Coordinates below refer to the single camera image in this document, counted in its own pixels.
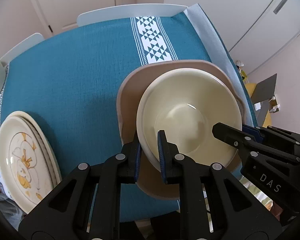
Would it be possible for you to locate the teal tablecloth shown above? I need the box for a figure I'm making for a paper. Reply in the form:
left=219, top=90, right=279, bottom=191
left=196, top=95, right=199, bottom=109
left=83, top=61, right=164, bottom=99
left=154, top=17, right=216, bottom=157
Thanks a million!
left=0, top=3, right=260, bottom=223

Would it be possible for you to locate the grey dustpan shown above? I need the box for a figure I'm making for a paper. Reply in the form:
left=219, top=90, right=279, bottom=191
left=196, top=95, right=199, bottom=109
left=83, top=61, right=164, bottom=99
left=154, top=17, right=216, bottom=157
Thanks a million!
left=251, top=74, right=277, bottom=127

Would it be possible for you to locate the white chair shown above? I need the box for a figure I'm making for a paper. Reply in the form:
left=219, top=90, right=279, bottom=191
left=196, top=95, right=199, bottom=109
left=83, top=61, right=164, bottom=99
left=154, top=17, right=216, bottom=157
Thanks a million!
left=77, top=3, right=187, bottom=27
left=0, top=33, right=45, bottom=66

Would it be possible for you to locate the white refrigerator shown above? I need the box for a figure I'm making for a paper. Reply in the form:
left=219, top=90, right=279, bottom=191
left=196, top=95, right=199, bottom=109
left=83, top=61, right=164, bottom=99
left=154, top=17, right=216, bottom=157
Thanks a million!
left=164, top=0, right=300, bottom=74

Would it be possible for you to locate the striped floral cloth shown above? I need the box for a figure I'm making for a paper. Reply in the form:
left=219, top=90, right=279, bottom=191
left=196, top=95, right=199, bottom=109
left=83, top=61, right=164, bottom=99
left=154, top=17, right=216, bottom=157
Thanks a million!
left=239, top=176, right=273, bottom=211

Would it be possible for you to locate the white plate with duck drawing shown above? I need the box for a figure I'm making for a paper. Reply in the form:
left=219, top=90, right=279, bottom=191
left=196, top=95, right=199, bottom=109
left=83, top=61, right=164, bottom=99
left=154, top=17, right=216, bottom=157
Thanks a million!
left=0, top=115, right=56, bottom=213

